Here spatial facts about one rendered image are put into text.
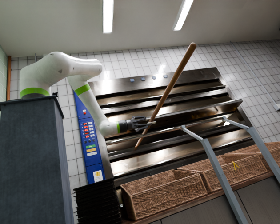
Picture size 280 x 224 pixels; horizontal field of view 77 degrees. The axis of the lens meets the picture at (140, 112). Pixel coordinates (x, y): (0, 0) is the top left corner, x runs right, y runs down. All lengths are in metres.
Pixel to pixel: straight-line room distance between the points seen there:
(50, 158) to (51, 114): 0.19
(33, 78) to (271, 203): 1.73
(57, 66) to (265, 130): 2.53
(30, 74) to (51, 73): 0.10
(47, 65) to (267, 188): 1.67
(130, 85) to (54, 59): 1.45
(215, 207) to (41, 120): 1.19
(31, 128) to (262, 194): 1.55
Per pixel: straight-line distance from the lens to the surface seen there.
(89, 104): 1.36
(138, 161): 1.86
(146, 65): 2.54
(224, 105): 2.42
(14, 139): 0.82
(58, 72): 0.94
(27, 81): 1.00
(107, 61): 2.50
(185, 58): 0.86
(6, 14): 2.34
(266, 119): 2.91
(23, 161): 0.78
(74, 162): 1.85
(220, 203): 1.46
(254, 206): 1.62
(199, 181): 1.46
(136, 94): 2.21
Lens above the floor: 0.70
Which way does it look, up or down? 25 degrees up
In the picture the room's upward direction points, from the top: 18 degrees counter-clockwise
